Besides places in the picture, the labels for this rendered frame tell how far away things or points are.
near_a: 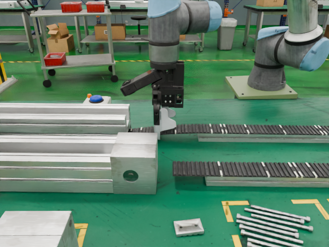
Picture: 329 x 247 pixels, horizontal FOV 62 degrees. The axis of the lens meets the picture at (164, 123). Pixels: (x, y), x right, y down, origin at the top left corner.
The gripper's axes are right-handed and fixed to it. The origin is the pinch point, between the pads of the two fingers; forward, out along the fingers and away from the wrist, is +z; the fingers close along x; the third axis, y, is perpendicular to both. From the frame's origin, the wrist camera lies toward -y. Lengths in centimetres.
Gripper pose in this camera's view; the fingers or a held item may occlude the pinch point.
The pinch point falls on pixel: (156, 130)
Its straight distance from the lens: 78.4
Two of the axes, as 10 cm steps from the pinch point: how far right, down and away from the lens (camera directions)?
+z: 0.0, 8.9, 4.6
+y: 10.0, 0.1, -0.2
